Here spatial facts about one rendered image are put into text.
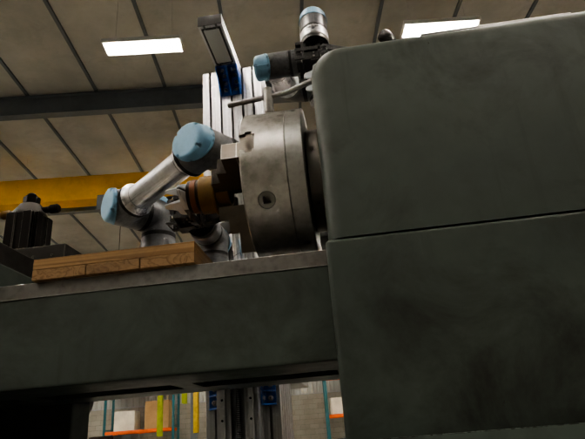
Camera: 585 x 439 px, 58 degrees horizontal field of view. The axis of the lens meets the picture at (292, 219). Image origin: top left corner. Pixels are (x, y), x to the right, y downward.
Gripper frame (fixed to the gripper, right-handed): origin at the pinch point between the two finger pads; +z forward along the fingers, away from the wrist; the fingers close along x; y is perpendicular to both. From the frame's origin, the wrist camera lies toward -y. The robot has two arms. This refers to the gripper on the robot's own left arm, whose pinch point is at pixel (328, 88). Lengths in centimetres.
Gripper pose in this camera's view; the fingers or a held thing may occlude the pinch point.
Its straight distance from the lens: 128.5
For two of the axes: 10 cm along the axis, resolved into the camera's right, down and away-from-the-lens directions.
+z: 0.2, 7.4, -6.8
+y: -9.9, 1.2, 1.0
